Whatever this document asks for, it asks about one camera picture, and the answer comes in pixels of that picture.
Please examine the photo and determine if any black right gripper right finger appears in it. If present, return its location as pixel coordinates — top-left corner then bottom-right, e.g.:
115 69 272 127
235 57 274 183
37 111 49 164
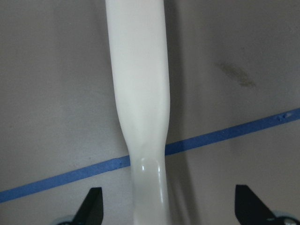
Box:
234 185 276 225

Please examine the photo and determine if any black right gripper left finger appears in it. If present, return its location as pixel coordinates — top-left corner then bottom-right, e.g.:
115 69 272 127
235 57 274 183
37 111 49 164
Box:
72 187 104 225

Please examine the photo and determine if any white hand brush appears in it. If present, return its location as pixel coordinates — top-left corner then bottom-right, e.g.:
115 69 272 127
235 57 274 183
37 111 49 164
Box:
105 0 171 225

